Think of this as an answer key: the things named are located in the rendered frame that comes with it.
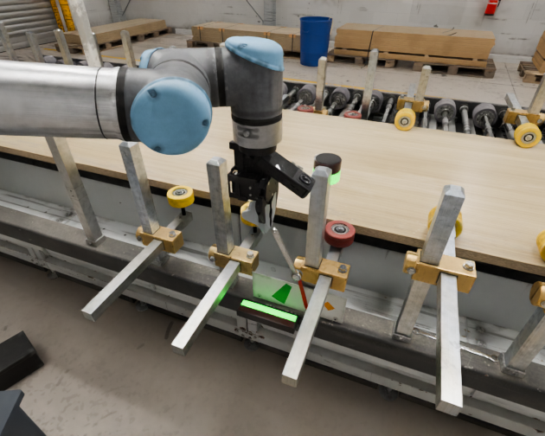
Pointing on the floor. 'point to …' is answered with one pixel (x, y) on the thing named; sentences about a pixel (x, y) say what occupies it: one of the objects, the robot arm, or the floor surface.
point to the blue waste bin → (314, 39)
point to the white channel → (85, 32)
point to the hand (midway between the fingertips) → (268, 228)
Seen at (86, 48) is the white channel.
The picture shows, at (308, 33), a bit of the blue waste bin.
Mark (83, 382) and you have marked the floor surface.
